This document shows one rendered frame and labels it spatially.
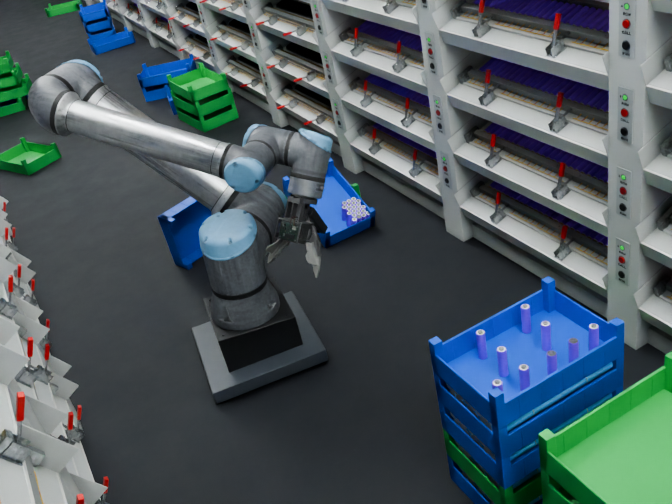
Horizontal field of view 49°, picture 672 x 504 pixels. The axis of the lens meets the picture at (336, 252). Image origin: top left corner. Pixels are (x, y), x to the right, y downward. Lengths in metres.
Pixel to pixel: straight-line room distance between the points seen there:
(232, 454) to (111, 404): 0.45
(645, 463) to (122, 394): 1.42
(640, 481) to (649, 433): 0.10
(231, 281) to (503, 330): 0.72
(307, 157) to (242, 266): 0.32
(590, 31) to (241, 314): 1.08
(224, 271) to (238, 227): 0.12
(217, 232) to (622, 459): 1.08
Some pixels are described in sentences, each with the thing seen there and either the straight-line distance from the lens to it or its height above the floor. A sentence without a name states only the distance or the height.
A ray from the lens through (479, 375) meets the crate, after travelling 1.46.
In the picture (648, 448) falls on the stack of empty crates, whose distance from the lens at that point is 1.34.
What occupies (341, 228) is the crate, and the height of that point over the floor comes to 0.02.
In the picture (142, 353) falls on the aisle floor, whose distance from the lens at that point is 2.32.
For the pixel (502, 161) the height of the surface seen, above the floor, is 0.34.
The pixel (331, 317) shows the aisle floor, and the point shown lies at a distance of 2.20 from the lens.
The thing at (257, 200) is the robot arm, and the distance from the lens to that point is 2.02.
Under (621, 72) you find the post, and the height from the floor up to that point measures 0.71.
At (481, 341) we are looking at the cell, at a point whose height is 0.37.
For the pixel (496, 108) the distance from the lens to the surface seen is 2.04.
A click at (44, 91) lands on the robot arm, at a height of 0.81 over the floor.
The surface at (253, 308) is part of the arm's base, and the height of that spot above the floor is 0.22.
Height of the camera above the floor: 1.32
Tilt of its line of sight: 32 degrees down
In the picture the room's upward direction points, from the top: 13 degrees counter-clockwise
